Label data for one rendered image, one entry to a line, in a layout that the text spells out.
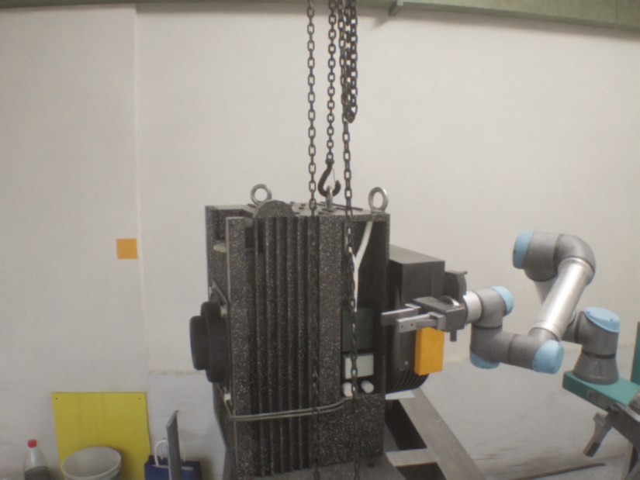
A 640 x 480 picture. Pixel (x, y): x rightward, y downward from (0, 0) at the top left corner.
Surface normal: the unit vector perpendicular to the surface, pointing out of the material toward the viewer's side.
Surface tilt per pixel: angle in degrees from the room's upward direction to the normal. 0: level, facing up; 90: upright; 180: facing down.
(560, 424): 90
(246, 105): 90
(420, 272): 90
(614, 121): 90
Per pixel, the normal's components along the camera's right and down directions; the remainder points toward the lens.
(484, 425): 0.11, 0.14
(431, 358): 0.33, 0.13
